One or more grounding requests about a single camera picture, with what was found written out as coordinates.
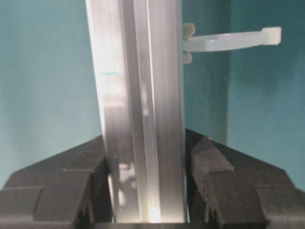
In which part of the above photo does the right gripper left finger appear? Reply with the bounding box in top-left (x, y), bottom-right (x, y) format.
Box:
top-left (0, 136), bottom-right (112, 229)

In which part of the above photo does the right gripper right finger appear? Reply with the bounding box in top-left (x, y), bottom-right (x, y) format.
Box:
top-left (186, 130), bottom-right (305, 229)

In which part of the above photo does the teal table cloth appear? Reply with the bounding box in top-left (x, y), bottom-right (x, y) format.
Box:
top-left (0, 0), bottom-right (305, 189)

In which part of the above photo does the right white cable tie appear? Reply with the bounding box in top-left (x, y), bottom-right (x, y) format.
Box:
top-left (183, 23), bottom-right (282, 64)

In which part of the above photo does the large aluminium rail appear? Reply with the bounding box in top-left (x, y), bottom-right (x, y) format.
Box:
top-left (86, 0), bottom-right (187, 223)

